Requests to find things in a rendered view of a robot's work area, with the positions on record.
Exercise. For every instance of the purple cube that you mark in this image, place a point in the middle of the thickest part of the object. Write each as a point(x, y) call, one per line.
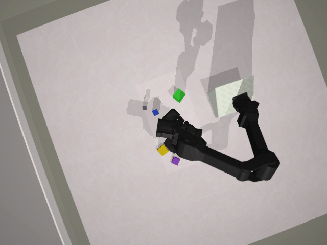
point(175, 161)

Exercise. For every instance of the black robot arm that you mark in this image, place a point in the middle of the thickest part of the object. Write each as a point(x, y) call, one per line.
point(185, 141)

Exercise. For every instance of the yellow block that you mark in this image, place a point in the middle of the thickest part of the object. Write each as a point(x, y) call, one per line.
point(162, 150)

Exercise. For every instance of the blue cube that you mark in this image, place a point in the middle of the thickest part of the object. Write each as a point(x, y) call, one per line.
point(155, 112)

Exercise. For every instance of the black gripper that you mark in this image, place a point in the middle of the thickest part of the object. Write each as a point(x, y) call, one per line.
point(173, 115)

